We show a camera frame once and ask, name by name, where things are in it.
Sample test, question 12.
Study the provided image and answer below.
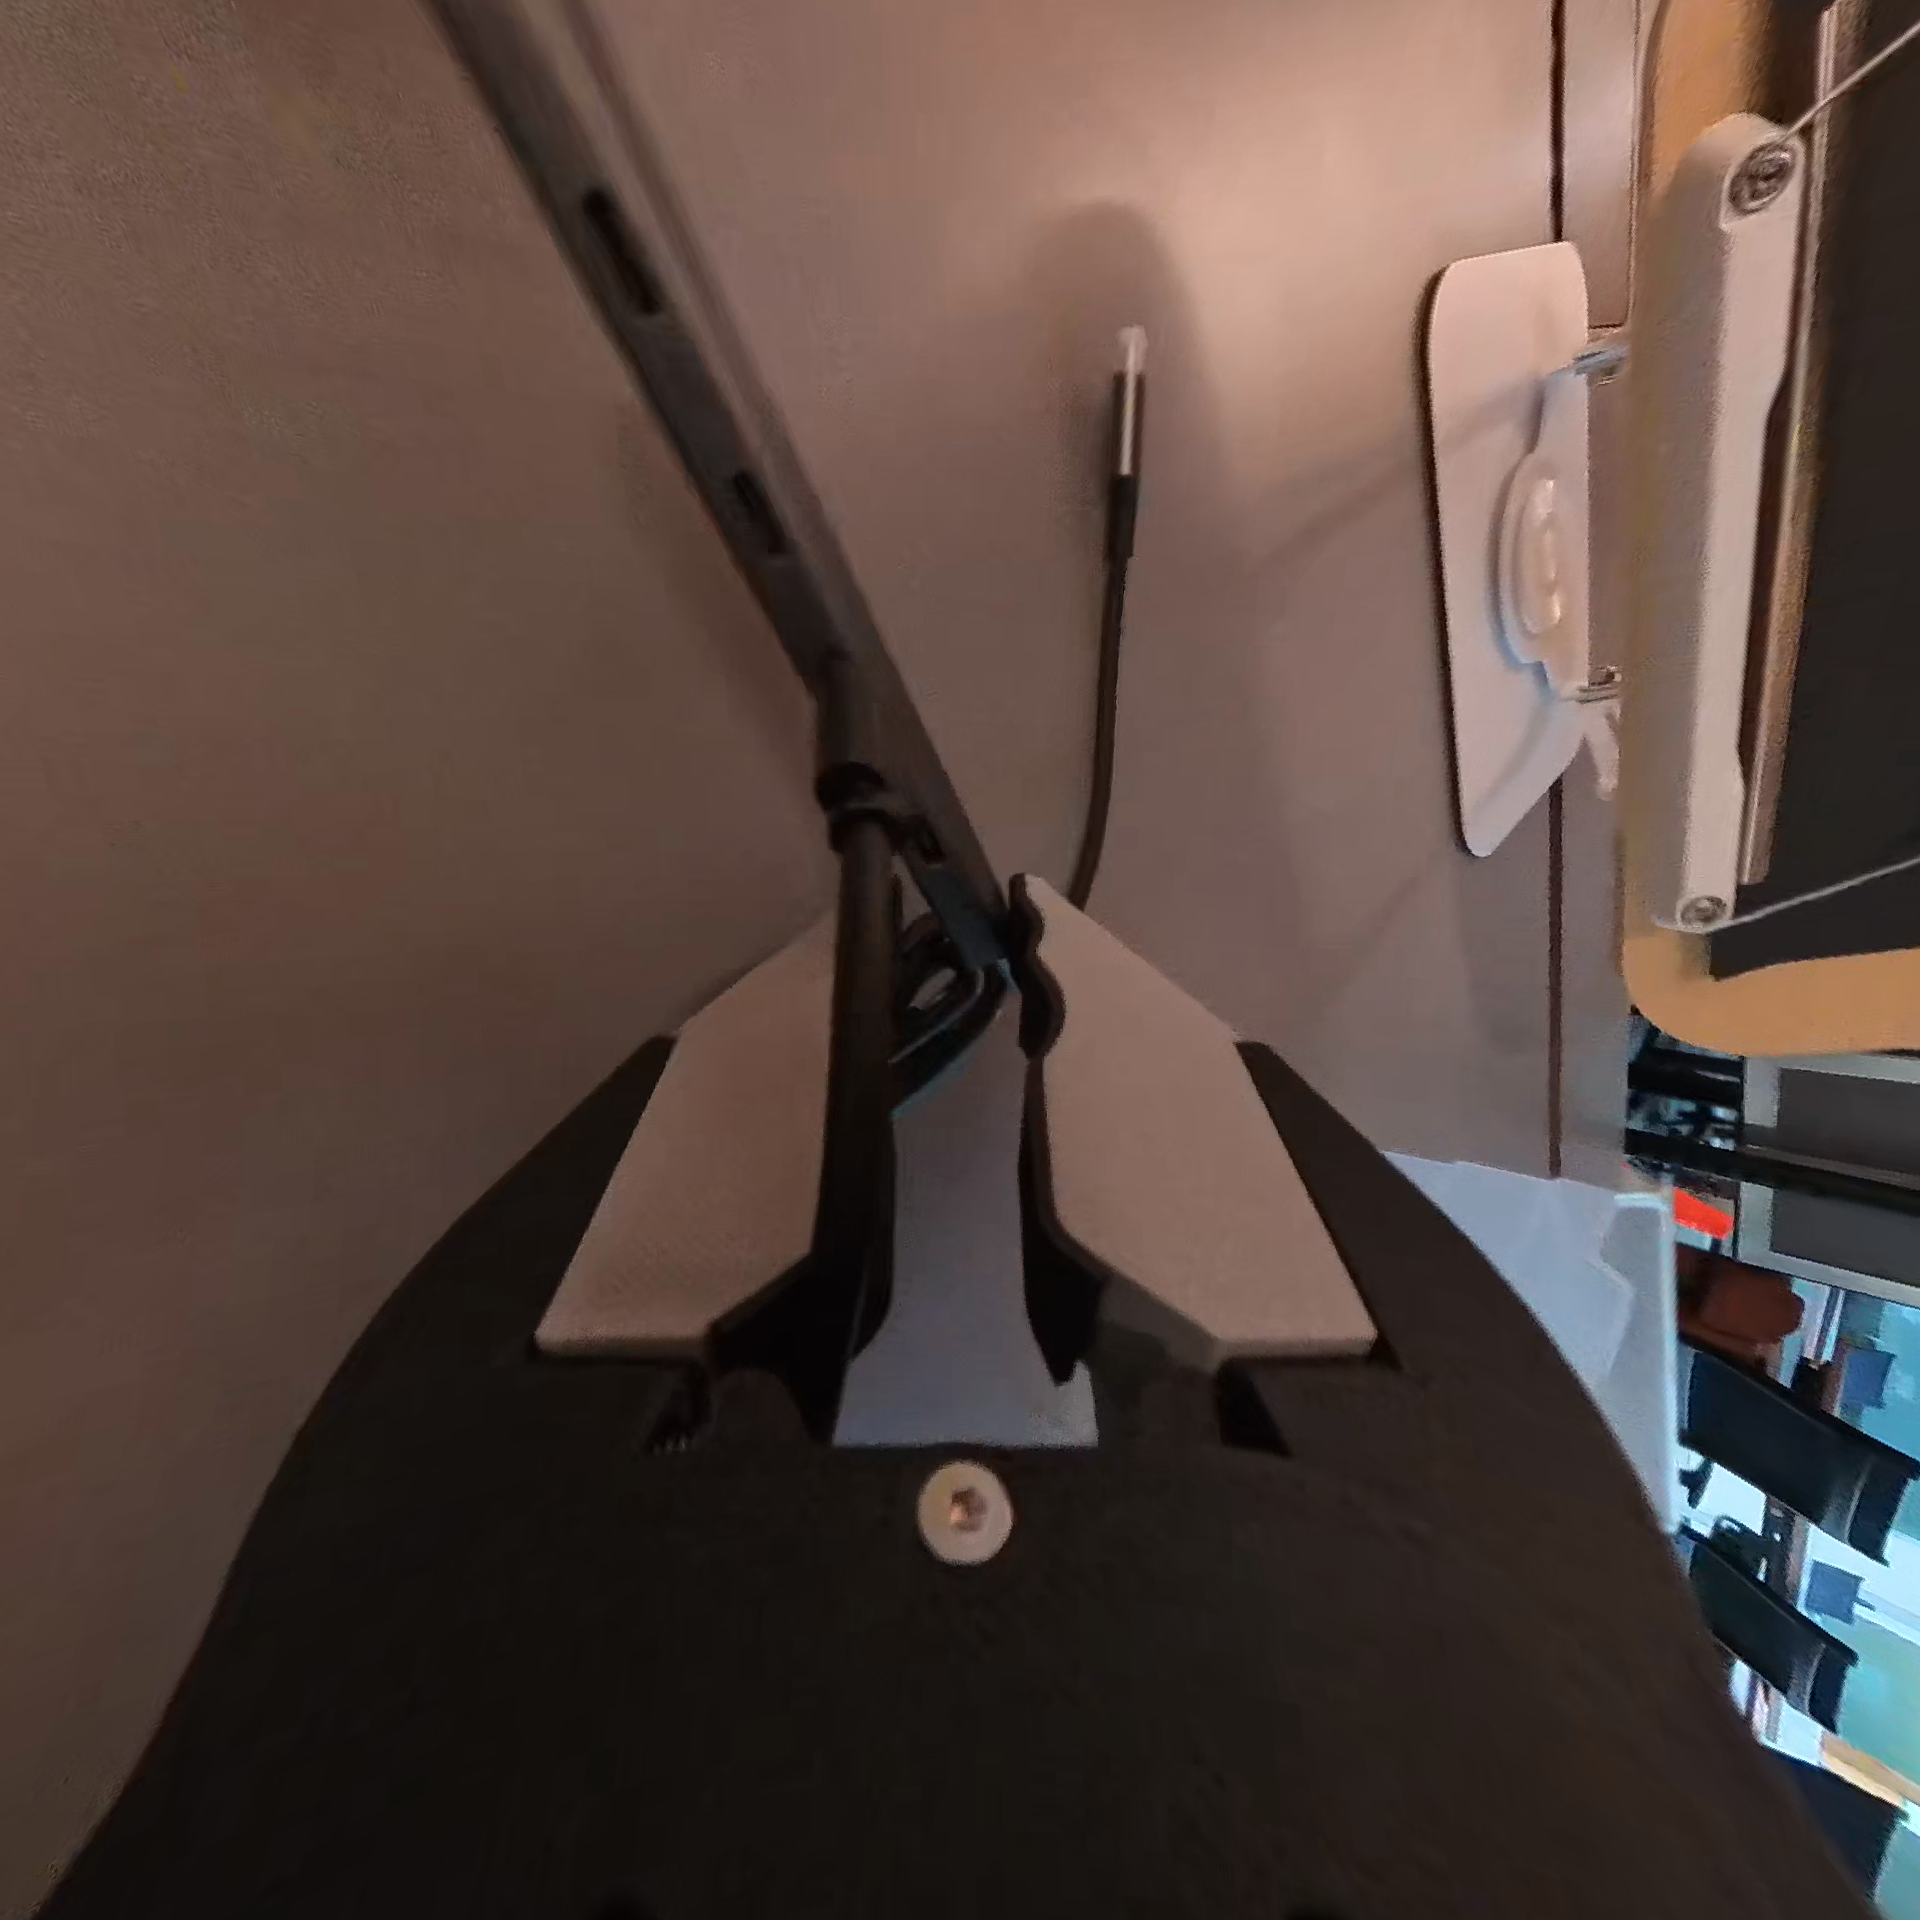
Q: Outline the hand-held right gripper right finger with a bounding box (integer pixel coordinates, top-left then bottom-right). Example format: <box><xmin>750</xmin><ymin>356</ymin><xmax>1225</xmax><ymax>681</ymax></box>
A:
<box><xmin>1004</xmin><ymin>875</ymin><xmax>1381</xmax><ymax>1388</ymax></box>

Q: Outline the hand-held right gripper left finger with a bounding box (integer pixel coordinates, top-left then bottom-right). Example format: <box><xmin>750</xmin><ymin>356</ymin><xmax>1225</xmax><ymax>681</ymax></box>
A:
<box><xmin>532</xmin><ymin>901</ymin><xmax>905</xmax><ymax>1446</ymax></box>

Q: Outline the black plugged-in cable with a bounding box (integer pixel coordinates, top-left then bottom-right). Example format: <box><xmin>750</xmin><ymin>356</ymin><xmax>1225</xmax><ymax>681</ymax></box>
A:
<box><xmin>810</xmin><ymin>661</ymin><xmax>920</xmax><ymax>1390</ymax></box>

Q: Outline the black usb-c cable silver plug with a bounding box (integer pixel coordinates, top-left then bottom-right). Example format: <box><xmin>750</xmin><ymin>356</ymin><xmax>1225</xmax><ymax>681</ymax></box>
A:
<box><xmin>1061</xmin><ymin>323</ymin><xmax>1154</xmax><ymax>910</ymax></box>

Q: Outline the grey laptop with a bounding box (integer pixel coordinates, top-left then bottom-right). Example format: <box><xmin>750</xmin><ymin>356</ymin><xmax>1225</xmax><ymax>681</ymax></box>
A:
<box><xmin>426</xmin><ymin>0</ymin><xmax>1040</xmax><ymax>1001</ymax></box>

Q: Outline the white plastic box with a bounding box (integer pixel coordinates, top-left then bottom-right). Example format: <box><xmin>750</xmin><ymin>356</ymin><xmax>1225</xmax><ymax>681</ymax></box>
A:
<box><xmin>1380</xmin><ymin>1147</ymin><xmax>1680</xmax><ymax>1532</ymax></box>

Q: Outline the brown seat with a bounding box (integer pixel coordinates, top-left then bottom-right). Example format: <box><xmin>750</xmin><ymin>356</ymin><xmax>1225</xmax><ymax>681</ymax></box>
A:
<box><xmin>1680</xmin><ymin>1245</ymin><xmax>1802</xmax><ymax>1353</ymax></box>

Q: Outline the black office chair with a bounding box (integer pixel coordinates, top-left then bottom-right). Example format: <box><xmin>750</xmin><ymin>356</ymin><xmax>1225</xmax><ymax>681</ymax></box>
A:
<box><xmin>1686</xmin><ymin>1343</ymin><xmax>1900</xmax><ymax>1563</ymax></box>
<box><xmin>1686</xmin><ymin>1530</ymin><xmax>1862</xmax><ymax>1729</ymax></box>

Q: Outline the white round swivel joint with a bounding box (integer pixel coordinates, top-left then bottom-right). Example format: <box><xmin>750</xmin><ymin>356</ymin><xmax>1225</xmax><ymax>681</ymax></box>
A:
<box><xmin>1495</xmin><ymin>342</ymin><xmax>1634</xmax><ymax>801</ymax></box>

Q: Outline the white bracket on wooden board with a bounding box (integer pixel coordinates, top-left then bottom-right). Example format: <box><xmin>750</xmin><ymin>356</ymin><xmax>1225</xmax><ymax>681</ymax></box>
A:
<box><xmin>1620</xmin><ymin>0</ymin><xmax>1920</xmax><ymax>1060</ymax></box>

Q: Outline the white square base plate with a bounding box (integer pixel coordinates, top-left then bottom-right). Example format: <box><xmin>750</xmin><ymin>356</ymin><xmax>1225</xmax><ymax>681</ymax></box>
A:
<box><xmin>1422</xmin><ymin>241</ymin><xmax>1596</xmax><ymax>860</ymax></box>

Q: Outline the white metal bracket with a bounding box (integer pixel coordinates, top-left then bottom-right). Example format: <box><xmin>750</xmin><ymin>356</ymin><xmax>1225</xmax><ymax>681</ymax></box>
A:
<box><xmin>1623</xmin><ymin>113</ymin><xmax>1869</xmax><ymax>936</ymax></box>

